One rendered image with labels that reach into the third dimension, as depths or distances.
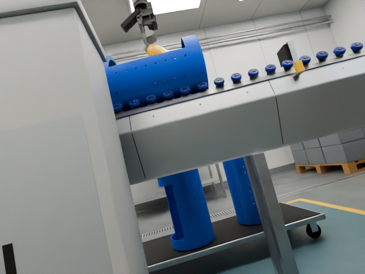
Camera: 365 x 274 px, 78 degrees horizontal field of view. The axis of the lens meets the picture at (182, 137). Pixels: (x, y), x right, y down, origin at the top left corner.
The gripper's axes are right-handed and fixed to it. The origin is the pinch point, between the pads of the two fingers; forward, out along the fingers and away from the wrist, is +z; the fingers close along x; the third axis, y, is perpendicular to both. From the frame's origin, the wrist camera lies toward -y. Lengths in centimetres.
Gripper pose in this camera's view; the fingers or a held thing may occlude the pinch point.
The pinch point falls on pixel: (145, 45)
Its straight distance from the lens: 114.6
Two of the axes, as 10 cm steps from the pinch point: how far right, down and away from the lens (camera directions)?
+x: 0.4, 1.0, 9.9
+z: 2.4, 9.7, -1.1
